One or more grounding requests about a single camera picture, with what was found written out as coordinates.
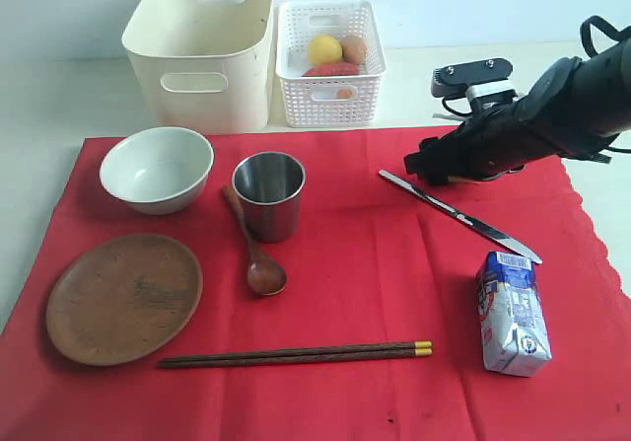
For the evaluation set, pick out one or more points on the blue white milk carton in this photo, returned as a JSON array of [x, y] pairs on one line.
[[513, 329]]

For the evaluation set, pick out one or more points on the stainless steel cup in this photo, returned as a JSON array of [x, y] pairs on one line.
[[269, 187]]

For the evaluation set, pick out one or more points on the breaded chicken nugget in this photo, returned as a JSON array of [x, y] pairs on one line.
[[345, 94]]

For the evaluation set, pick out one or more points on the silver table knife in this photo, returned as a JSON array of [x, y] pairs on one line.
[[479, 227]]

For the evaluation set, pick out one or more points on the white ceramic bowl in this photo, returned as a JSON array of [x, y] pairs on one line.
[[158, 171]]

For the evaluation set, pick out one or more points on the large cream plastic bin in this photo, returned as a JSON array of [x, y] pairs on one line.
[[206, 65]]

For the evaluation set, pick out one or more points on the round wooden plate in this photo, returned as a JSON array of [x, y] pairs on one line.
[[123, 299]]

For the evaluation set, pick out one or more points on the red tablecloth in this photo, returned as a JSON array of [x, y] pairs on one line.
[[370, 263]]

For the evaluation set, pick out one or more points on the wooden spoon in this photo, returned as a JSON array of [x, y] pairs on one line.
[[265, 276]]

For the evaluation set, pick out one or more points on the white perforated plastic basket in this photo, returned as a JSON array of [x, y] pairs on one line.
[[311, 101]]

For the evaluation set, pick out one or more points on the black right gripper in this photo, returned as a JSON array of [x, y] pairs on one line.
[[489, 145]]

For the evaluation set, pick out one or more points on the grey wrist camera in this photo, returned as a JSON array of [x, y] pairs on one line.
[[483, 83]]

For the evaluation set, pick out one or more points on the yellow cheese wedge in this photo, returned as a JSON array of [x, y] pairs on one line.
[[461, 180]]

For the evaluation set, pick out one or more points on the brown egg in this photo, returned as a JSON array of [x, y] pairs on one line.
[[354, 49]]

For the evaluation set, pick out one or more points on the red sausage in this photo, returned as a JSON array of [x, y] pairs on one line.
[[333, 69]]

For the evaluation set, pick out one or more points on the upper wooden chopstick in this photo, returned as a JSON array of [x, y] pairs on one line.
[[307, 351]]

